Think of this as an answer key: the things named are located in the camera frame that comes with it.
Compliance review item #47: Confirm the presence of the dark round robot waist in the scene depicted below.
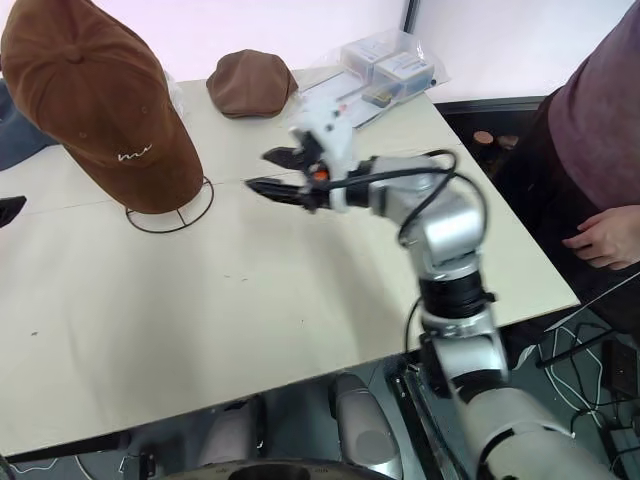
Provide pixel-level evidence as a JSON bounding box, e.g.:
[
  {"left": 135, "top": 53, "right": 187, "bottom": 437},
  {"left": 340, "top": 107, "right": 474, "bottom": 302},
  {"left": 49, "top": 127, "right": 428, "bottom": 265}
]
[{"left": 187, "top": 459, "right": 386, "bottom": 480}]

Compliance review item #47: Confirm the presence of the black floor box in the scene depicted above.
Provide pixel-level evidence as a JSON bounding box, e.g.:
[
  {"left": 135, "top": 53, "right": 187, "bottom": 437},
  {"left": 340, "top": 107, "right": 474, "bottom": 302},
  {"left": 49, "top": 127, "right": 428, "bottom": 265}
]
[{"left": 598, "top": 338, "right": 640, "bottom": 399}]

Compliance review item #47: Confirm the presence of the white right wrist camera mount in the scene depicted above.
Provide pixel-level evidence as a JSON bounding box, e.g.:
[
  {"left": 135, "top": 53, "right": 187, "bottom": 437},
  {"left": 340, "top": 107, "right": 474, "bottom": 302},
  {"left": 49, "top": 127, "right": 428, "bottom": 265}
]
[{"left": 288, "top": 97, "right": 362, "bottom": 214}]

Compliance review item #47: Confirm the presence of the white paper sheet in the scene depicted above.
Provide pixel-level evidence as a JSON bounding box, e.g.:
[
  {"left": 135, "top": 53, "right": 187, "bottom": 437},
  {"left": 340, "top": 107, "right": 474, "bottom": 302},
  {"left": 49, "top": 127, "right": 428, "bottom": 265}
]
[{"left": 294, "top": 69, "right": 407, "bottom": 132}]

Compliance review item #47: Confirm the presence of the clear plastic bag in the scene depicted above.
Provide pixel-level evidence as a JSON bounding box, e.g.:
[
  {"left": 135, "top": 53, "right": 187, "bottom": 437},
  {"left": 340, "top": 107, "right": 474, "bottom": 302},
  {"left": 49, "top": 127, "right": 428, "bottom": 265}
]
[{"left": 308, "top": 25, "right": 454, "bottom": 104}]

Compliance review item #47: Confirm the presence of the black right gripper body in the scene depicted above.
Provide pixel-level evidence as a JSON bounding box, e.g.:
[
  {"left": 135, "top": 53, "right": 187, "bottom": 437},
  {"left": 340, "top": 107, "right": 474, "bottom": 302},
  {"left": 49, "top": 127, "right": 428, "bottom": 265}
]
[{"left": 294, "top": 130, "right": 333, "bottom": 215}]

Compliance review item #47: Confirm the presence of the small blue yellow box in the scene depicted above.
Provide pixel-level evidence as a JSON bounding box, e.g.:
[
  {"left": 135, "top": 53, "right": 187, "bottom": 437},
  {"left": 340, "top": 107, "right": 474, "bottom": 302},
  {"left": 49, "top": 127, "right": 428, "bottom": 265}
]
[{"left": 360, "top": 86, "right": 397, "bottom": 108}]

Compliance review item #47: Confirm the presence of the black wire hat stand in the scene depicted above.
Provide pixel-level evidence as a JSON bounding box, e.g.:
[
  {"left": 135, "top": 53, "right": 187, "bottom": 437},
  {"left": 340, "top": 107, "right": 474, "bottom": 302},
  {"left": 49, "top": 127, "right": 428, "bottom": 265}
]
[{"left": 124, "top": 175, "right": 216, "bottom": 234}]

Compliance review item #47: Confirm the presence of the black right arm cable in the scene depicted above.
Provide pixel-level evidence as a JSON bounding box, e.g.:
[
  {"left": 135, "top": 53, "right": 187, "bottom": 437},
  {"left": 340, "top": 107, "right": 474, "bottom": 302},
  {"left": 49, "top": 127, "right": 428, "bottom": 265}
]
[{"left": 319, "top": 148, "right": 489, "bottom": 247}]

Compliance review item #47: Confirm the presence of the person's bare hand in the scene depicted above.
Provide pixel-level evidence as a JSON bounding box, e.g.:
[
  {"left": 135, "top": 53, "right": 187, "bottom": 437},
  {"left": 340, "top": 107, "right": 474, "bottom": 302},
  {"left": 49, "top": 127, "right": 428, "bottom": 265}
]
[{"left": 561, "top": 206, "right": 640, "bottom": 272}]

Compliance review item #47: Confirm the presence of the brown flat cap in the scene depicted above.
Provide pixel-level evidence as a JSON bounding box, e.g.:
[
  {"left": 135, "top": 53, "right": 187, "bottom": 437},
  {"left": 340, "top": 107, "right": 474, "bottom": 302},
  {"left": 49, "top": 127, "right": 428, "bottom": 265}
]
[{"left": 205, "top": 48, "right": 300, "bottom": 120}]

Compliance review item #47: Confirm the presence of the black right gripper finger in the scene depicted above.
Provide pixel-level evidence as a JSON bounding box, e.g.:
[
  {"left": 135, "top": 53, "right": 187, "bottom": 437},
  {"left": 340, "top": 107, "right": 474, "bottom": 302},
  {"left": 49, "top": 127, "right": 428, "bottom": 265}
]
[
  {"left": 261, "top": 146, "right": 307, "bottom": 172},
  {"left": 243, "top": 176, "right": 312, "bottom": 212}
]

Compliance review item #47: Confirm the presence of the black metal rail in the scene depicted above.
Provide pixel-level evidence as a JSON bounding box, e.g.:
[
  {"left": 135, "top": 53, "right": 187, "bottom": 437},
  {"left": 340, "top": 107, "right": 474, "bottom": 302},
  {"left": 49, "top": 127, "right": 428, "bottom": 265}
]
[{"left": 388, "top": 363, "right": 474, "bottom": 480}]

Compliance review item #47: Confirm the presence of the person in purple shirt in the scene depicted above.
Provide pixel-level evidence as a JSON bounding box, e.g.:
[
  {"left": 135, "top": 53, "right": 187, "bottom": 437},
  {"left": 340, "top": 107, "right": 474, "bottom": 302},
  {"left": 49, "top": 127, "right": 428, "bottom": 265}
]
[{"left": 492, "top": 0, "right": 640, "bottom": 346}]

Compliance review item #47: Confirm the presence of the brown baseball cap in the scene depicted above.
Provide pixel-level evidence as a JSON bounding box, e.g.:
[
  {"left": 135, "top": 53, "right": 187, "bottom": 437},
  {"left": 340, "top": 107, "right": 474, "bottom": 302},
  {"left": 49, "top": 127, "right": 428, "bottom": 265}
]
[{"left": 0, "top": 0, "right": 205, "bottom": 215}]

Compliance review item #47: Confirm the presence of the white floor cable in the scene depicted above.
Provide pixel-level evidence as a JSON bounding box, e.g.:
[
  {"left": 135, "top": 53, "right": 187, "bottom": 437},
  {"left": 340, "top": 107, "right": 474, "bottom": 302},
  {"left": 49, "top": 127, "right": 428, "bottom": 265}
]
[{"left": 519, "top": 319, "right": 626, "bottom": 419}]

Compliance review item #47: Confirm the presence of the silver rounded robot leg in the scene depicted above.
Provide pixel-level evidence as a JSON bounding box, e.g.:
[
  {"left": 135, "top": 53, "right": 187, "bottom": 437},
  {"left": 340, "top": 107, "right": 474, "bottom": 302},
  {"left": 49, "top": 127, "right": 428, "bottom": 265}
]
[
  {"left": 197, "top": 397, "right": 269, "bottom": 469},
  {"left": 328, "top": 372, "right": 407, "bottom": 480}
]

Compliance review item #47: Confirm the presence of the white cardboard box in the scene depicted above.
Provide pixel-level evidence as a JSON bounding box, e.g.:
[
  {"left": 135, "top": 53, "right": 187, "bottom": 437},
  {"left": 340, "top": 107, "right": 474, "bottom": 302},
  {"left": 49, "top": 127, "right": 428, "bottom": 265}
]
[
  {"left": 373, "top": 51, "right": 435, "bottom": 94},
  {"left": 340, "top": 40, "right": 402, "bottom": 80}
]

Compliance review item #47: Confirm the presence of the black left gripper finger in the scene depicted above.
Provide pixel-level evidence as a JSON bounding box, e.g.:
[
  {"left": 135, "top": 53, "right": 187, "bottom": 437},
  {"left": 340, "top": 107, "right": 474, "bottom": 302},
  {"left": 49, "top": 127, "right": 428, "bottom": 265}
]
[{"left": 0, "top": 195, "right": 28, "bottom": 229}]

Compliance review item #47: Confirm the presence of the black side table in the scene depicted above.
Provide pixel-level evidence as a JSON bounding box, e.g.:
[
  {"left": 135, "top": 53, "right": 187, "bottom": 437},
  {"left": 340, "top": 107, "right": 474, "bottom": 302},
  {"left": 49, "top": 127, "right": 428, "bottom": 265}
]
[{"left": 432, "top": 93, "right": 557, "bottom": 177}]

